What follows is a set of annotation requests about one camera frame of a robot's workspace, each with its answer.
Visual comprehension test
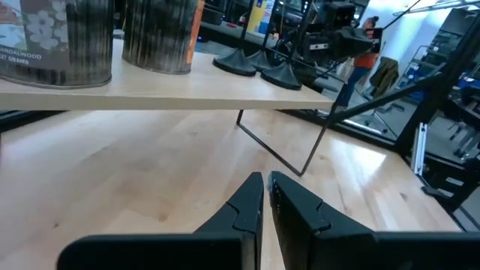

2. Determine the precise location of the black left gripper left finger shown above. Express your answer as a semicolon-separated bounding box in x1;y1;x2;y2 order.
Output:
55;171;266;270

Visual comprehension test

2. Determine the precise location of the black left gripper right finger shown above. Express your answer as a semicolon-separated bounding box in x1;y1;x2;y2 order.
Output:
268;170;480;270

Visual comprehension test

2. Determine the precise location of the candle jar with orange wax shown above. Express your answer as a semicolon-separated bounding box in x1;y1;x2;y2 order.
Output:
121;0;206;75

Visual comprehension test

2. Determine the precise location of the candle jar with grey wax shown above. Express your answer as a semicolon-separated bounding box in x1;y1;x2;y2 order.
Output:
0;0;116;90

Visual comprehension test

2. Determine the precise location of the person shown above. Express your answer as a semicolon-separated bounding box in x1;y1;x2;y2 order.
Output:
335;14;383;110

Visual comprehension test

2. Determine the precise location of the olive jacket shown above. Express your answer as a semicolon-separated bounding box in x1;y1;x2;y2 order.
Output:
369;55;401;99

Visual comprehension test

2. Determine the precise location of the yellow blue poster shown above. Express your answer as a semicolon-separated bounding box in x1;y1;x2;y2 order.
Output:
247;0;277;35

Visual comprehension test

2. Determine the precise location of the black aluminium table frame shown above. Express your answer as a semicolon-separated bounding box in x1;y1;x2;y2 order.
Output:
277;7;480;233

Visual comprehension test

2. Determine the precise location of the white metal bracket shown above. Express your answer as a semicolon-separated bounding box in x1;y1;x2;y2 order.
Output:
410;121;428;176

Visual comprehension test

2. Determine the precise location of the wooden shelf riser black frame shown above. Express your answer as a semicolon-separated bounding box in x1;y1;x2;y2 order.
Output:
0;37;341;177

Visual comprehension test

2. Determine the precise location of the black slotted bracket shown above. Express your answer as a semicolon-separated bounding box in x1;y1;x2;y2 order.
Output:
419;155;480;213

